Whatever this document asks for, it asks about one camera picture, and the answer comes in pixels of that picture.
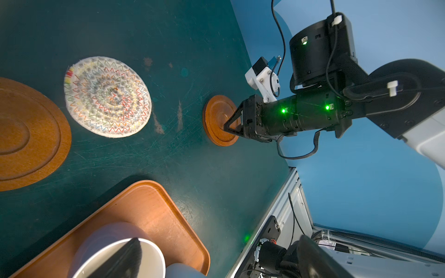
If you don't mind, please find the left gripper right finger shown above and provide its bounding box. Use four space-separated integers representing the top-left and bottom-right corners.
297 235 353 278

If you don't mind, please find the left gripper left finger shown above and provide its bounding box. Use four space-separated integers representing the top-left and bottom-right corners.
88 238 143 278

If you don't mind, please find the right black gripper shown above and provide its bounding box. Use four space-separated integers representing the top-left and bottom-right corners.
224 95 275 142

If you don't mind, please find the brown wooden coaster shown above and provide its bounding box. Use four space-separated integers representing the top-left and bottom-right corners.
202 95 238 147
1 78 71 192

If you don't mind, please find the multicolour woven coaster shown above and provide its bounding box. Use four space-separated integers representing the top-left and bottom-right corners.
64 56 152 138

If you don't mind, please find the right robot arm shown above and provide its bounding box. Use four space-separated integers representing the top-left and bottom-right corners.
223 12 445 166

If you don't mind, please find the lavender mug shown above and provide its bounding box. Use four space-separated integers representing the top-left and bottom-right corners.
67 222 166 278

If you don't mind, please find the light blue mug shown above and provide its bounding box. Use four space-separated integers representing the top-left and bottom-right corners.
165 263 206 278

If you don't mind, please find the orange serving tray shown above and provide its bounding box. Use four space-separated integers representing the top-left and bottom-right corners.
12 180 210 278

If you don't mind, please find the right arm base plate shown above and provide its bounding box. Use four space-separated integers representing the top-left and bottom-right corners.
234 216 301 278

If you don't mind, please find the aluminium front rail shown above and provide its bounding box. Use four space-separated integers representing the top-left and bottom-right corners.
228 168 445 278

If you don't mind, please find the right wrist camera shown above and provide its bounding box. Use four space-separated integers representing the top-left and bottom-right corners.
245 57 280 103

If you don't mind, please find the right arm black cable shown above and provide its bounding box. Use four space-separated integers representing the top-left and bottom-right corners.
270 0 340 161

